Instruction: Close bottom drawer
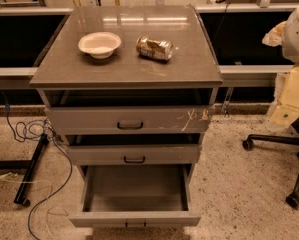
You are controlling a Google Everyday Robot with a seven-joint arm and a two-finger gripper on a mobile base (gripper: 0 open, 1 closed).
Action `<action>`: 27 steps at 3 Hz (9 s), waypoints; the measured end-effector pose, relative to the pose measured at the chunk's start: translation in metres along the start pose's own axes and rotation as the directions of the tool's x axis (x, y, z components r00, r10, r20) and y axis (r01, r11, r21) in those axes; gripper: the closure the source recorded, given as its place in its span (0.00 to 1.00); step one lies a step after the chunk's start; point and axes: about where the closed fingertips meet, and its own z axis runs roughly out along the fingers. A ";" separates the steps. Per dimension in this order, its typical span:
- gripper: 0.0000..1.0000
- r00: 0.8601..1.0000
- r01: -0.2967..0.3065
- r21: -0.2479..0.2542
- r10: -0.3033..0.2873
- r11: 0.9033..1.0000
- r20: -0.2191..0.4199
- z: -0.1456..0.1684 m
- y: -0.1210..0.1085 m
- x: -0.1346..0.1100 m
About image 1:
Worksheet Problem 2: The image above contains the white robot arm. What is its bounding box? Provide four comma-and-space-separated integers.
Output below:
262, 5, 299, 128

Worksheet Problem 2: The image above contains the grey drawer cabinet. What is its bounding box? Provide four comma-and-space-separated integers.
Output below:
29, 4, 224, 240

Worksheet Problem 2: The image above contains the white paper bowl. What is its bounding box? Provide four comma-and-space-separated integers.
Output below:
78, 32, 121, 59

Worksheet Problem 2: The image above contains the white cable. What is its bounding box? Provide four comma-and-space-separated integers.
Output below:
0, 161, 70, 240

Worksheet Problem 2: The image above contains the black metal floor stand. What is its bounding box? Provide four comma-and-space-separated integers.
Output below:
0, 134, 49, 207

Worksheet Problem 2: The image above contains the crushed gold soda can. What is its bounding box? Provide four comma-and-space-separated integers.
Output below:
136, 36, 173, 61

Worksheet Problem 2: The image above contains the black office chair base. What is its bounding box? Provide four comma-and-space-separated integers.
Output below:
242, 112, 299, 209

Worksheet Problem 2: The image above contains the grey middle drawer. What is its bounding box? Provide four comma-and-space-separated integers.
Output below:
66, 144, 201, 165

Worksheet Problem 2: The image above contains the grey bottom drawer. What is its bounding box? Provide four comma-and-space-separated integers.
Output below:
69, 164, 200, 229

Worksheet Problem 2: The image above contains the grey top drawer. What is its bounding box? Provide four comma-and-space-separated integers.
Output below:
46, 106, 214, 135

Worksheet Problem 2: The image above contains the grey drawer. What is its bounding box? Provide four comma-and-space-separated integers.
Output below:
46, 106, 214, 135
69, 164, 200, 229
66, 144, 201, 165

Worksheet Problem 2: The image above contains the blue cable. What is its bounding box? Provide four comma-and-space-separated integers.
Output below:
2, 93, 74, 240

